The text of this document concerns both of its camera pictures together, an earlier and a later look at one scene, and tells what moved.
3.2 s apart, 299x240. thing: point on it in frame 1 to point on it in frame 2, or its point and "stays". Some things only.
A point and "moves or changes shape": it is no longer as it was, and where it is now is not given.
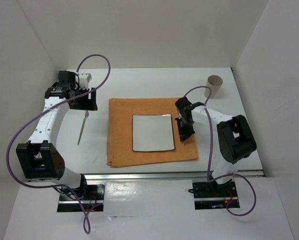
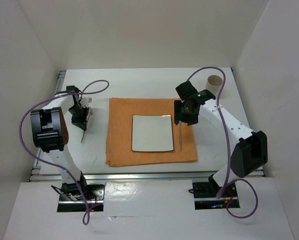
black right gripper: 184,134 to 178,116
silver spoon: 86,115 moves or changes shape
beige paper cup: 214,82 stays
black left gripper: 88,104 to 81,122
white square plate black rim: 152,133 stays
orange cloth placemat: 120,152 stays
